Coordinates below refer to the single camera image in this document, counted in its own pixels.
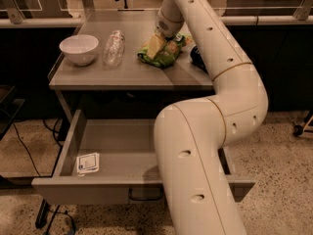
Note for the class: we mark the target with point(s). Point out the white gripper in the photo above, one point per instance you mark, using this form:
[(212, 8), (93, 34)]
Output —
[(167, 28)]

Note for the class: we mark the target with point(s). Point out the green rice chip bag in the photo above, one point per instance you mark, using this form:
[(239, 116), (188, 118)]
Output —
[(168, 54)]

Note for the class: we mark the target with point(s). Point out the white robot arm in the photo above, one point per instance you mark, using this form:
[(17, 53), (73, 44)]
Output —
[(239, 94)]

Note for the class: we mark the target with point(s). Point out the open grey top drawer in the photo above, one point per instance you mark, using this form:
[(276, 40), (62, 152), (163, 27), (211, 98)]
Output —
[(114, 160)]

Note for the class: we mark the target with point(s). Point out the blue pepsi can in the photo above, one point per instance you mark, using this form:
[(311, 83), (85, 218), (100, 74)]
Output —
[(197, 59)]

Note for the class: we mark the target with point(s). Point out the clear plastic bottle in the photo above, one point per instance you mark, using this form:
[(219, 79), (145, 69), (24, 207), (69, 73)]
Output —
[(114, 49)]

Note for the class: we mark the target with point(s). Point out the grey metal cabinet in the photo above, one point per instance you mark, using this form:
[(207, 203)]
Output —
[(137, 27)]

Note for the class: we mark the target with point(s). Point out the white ceramic bowl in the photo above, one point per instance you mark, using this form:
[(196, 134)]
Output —
[(81, 49)]

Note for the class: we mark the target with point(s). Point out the white tag card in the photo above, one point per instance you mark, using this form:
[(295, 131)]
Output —
[(87, 163)]

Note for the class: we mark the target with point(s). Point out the black side table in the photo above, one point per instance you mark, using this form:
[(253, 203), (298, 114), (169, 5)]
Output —
[(10, 106)]

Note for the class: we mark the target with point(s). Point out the white horizontal rail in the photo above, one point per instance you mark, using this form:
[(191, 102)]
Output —
[(265, 20)]

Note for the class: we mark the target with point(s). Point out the black drawer handle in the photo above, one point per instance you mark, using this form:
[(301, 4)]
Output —
[(145, 194)]

